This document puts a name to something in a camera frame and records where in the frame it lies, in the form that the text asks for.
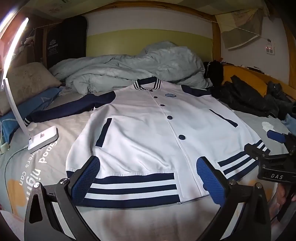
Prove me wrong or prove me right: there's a person's right hand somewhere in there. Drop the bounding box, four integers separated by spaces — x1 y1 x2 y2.
275 184 288 207

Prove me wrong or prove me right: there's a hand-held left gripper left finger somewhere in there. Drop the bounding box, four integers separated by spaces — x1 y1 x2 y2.
24 156 100 241

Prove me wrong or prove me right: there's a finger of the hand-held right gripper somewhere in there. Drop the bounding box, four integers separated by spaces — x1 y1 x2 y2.
267 130 296 156
245 143 271 161

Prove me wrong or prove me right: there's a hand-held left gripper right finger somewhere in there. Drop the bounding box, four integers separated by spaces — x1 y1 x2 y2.
196 156 271 241

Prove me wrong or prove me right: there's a pale grey-blue duvet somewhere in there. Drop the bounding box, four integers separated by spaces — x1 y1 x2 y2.
48 41 213 95

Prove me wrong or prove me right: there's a blue pillow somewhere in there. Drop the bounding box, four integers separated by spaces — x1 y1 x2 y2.
0 87 63 144

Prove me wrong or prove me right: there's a hanging pale cloth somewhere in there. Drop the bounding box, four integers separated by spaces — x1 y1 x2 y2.
216 5 271 50

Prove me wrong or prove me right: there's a black garment with white stripe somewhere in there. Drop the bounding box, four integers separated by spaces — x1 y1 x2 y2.
203 60 223 80

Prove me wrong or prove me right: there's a white desk lamp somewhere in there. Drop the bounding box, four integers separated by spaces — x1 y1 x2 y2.
0 17 58 153

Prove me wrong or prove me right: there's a light blue cloth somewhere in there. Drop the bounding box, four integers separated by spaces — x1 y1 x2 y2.
284 113 296 135

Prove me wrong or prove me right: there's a grey lamp cable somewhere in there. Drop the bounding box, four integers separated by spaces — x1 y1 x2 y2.
3 144 30 193

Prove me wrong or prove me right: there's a cluttered wooden shelf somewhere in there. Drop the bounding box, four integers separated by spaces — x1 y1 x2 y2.
14 25 47 67

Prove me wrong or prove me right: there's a white and navy baseball jacket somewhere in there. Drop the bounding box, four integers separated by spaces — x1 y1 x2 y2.
23 77 271 209

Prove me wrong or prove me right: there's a black printed bag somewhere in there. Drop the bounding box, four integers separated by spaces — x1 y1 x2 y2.
43 16 88 70

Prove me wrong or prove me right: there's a dark crumpled clothing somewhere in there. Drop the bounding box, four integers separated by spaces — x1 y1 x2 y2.
266 80 296 121

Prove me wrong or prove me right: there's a beige pillow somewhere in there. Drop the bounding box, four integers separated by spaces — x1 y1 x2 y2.
0 62 62 116

